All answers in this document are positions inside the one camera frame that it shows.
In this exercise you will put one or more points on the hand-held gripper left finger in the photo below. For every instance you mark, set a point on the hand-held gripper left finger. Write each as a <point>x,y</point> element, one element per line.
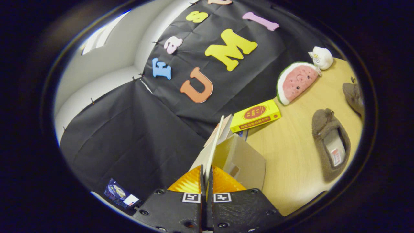
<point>171,210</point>

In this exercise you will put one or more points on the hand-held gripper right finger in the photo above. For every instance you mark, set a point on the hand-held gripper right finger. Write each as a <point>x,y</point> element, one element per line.
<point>242,210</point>

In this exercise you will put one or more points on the beige fabric storage box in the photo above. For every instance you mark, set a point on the beige fabric storage box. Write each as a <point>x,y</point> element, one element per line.
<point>242,158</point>

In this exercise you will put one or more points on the brown fuzzy slipper shoe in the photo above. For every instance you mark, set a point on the brown fuzzy slipper shoe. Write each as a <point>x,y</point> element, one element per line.
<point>352,97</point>
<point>320,129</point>

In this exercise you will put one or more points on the blue-grey book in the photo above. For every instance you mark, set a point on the blue-grey book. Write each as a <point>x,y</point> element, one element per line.
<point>243,134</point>

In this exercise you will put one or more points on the beige paperback book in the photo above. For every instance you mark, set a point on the beige paperback book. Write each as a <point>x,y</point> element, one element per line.
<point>227,127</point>

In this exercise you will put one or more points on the yellow book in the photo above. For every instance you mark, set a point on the yellow book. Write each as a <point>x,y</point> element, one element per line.
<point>255,113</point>

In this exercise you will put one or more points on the watermelon slice plush toy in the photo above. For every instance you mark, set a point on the watermelon slice plush toy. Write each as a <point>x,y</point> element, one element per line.
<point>296,82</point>

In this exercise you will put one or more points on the white plush toy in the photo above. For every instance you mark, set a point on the white plush toy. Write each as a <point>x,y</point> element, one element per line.
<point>323,58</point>

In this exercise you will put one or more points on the large ceiling light panel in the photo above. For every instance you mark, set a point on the large ceiling light panel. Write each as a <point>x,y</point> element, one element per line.
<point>100,37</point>

